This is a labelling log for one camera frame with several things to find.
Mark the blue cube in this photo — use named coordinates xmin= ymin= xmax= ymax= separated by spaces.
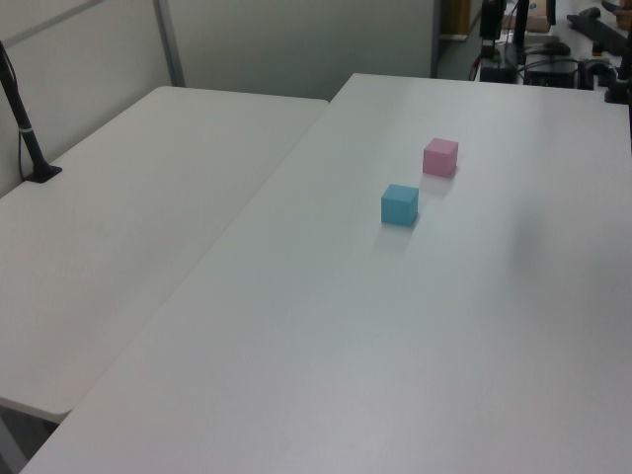
xmin=380 ymin=183 xmax=421 ymax=227

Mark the pink cube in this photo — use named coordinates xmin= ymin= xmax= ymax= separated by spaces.
xmin=422 ymin=137 xmax=460 ymax=178

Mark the white side table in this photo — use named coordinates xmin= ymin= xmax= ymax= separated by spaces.
xmin=0 ymin=86 xmax=331 ymax=417

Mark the yellow wooden board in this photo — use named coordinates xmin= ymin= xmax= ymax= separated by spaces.
xmin=438 ymin=0 xmax=471 ymax=36

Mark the black device on stand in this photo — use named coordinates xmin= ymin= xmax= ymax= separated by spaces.
xmin=479 ymin=0 xmax=505 ymax=64

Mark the black electronics box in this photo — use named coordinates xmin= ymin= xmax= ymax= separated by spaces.
xmin=523 ymin=58 xmax=579 ymax=89

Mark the black monitor stand pole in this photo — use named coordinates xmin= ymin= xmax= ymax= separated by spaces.
xmin=512 ymin=0 xmax=531 ymax=68

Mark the brown cardboard box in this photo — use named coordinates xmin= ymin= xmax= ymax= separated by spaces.
xmin=527 ymin=0 xmax=558 ymax=34

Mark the dark grey partition end post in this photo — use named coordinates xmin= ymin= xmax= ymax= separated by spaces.
xmin=431 ymin=0 xmax=444 ymax=79

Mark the grey partition frame post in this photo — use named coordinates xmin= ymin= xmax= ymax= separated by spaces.
xmin=151 ymin=0 xmax=188 ymax=89

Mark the black camera stand pole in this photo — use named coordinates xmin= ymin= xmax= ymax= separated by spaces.
xmin=0 ymin=39 xmax=64 ymax=185

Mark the black arched bracket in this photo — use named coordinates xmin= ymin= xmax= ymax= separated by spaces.
xmin=577 ymin=57 xmax=617 ymax=91

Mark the black clamp camera stand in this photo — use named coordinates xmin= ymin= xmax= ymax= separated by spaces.
xmin=603 ymin=29 xmax=632 ymax=106

